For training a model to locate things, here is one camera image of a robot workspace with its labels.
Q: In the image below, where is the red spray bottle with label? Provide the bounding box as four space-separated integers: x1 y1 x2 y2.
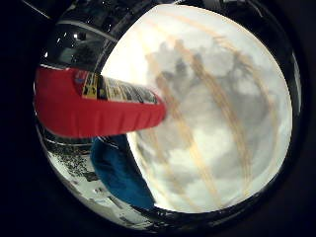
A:
34 64 168 139

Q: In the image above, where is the blue cloth with white stripes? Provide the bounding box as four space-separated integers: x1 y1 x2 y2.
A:
90 133 156 210

